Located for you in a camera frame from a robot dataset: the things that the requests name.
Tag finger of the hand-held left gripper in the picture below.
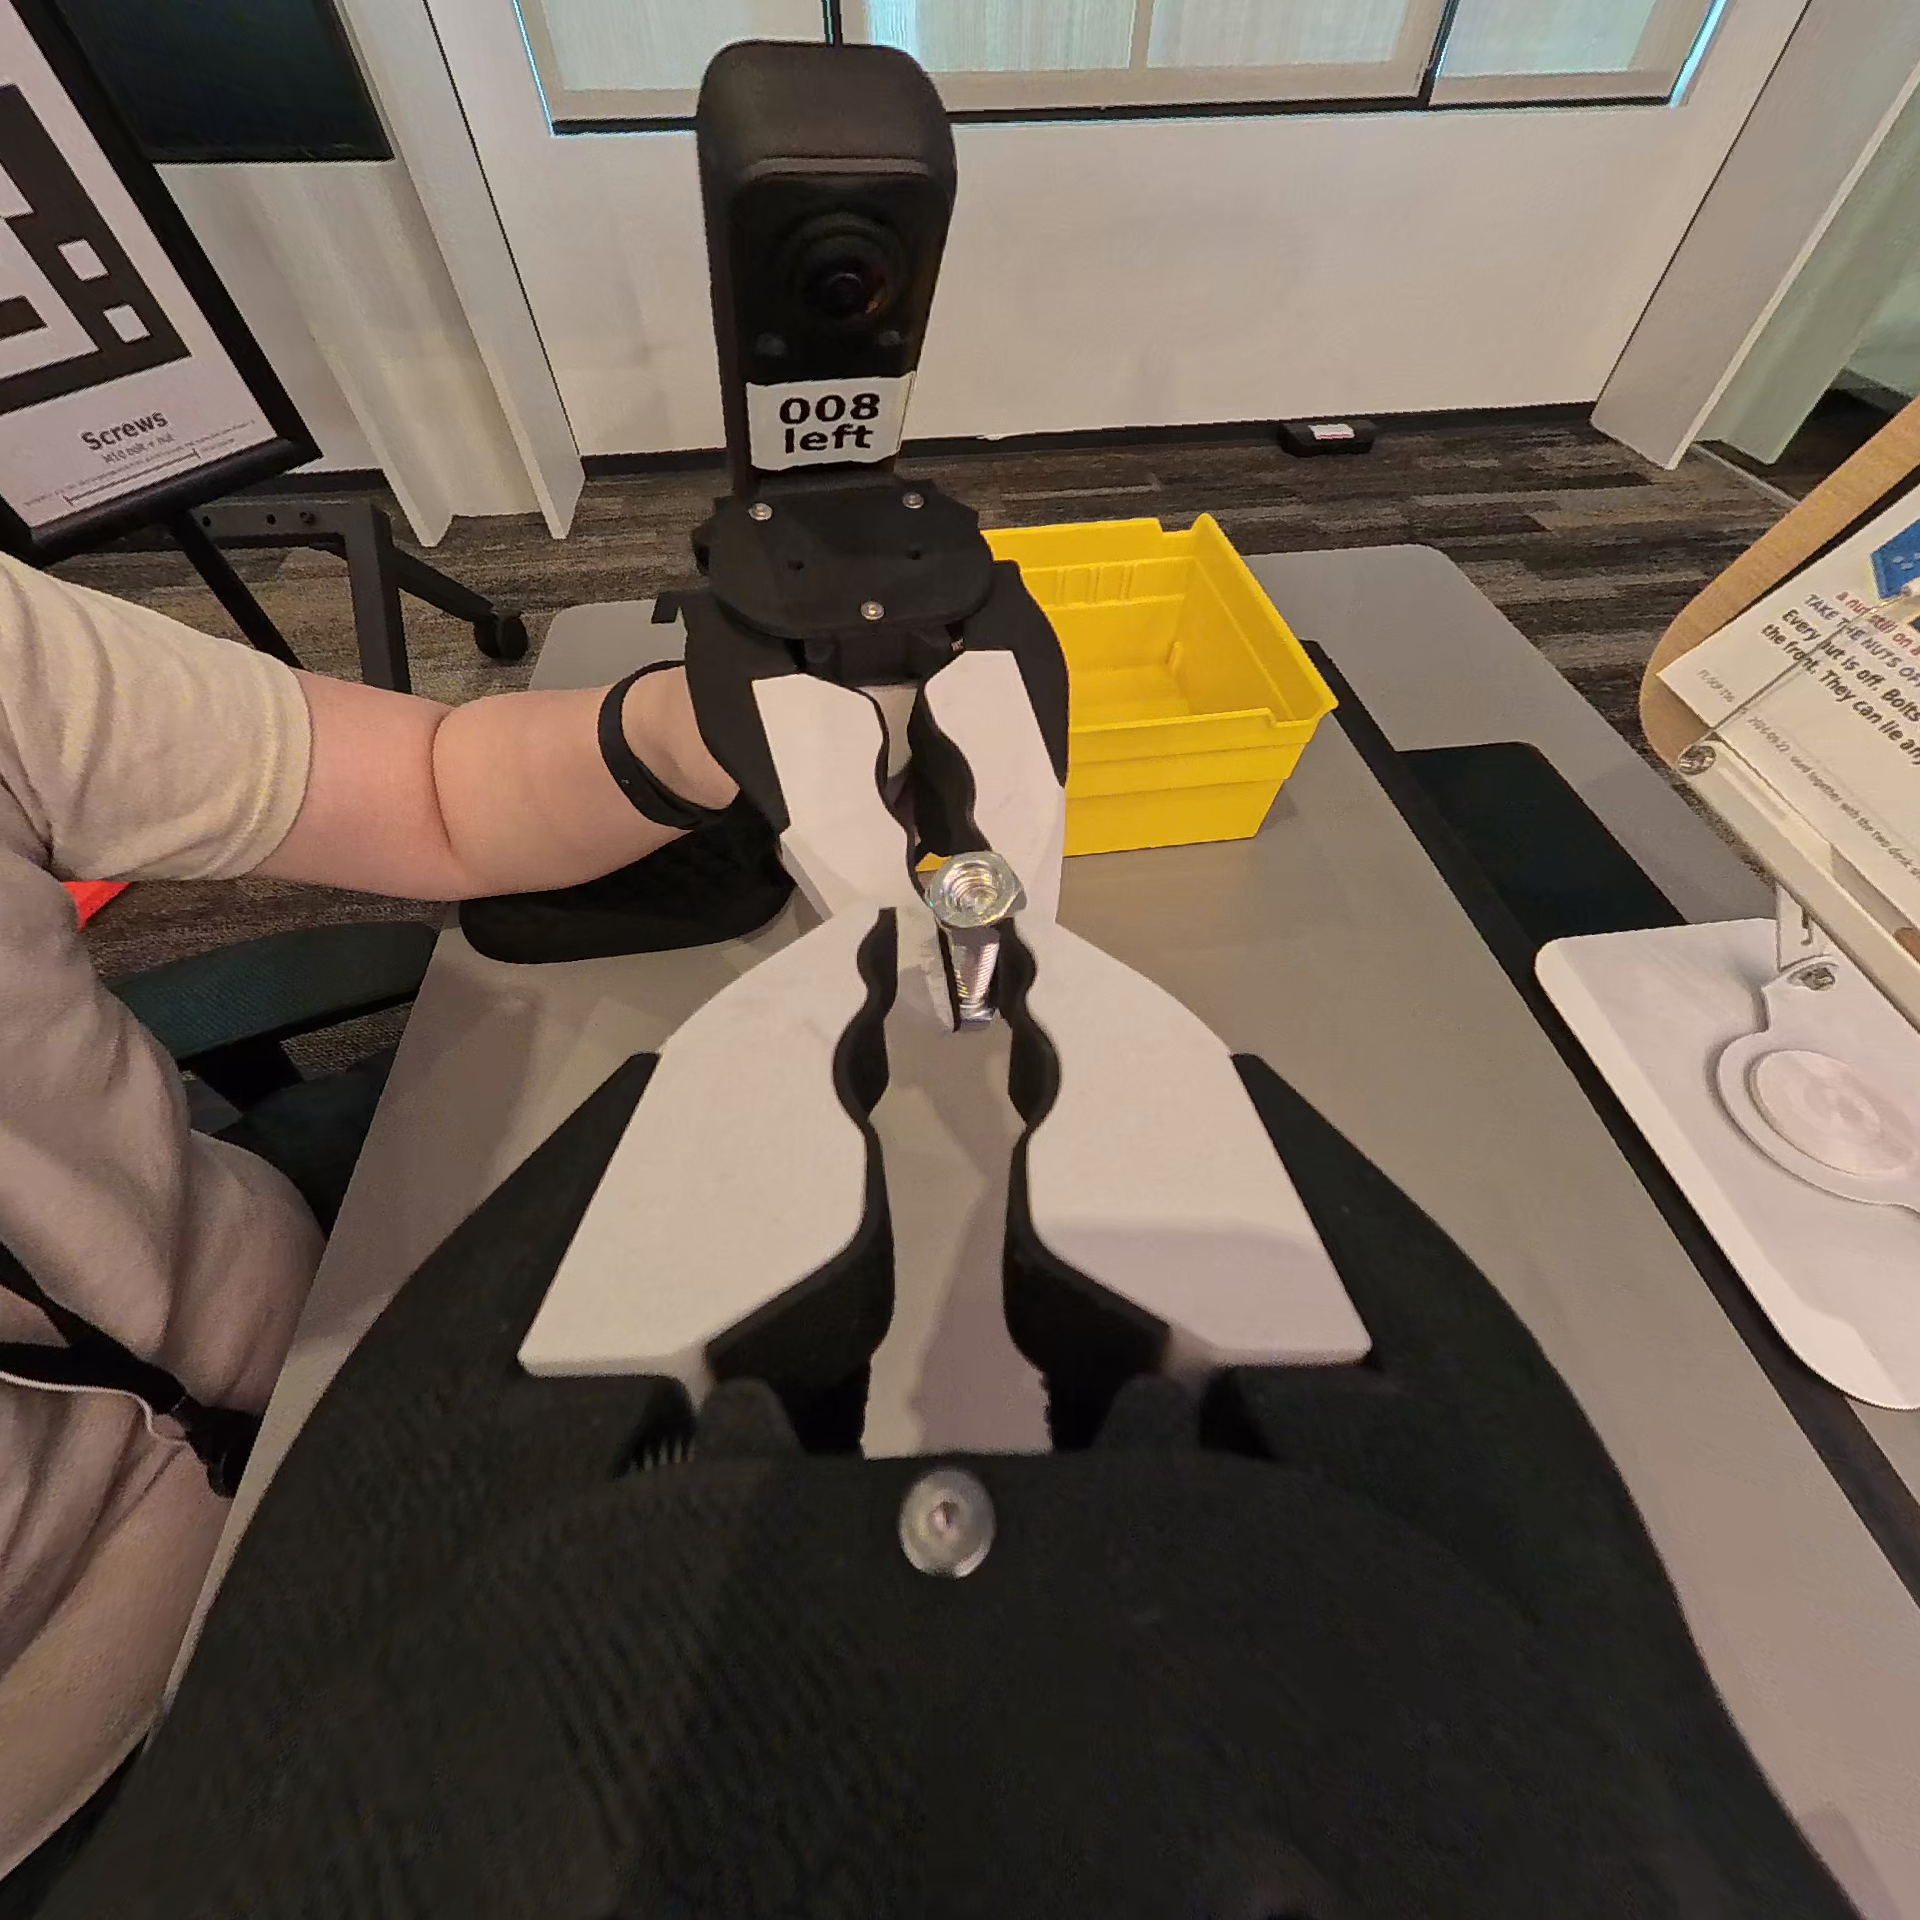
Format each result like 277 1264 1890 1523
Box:
746 671 919 928
909 651 1072 933

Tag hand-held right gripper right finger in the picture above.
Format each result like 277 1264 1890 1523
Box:
1003 912 1376 1454

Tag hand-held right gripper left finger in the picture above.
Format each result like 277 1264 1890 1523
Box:
520 901 905 1454

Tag silver hex nut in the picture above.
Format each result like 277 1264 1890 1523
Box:
919 848 1036 933

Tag yellow plastic bin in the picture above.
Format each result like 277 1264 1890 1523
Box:
980 512 1341 865

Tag silver hex bolt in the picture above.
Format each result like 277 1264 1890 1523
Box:
936 912 1005 1036

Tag person's left hand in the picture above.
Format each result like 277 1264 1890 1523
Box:
623 665 746 809

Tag dark chair armrest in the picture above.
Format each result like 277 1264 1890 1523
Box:
104 920 443 1084

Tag white stand base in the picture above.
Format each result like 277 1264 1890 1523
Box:
1536 884 1920 1416

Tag white framed glass window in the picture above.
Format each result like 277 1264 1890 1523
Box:
513 0 1723 133

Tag black framed floor sign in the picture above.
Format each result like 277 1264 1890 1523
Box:
0 0 531 693

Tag instruction sheet board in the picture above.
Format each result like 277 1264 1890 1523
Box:
1636 397 1920 1036

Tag black shoulder strap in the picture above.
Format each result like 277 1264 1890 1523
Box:
0 1246 260 1503

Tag dark wall screen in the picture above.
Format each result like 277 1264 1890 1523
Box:
58 0 399 166

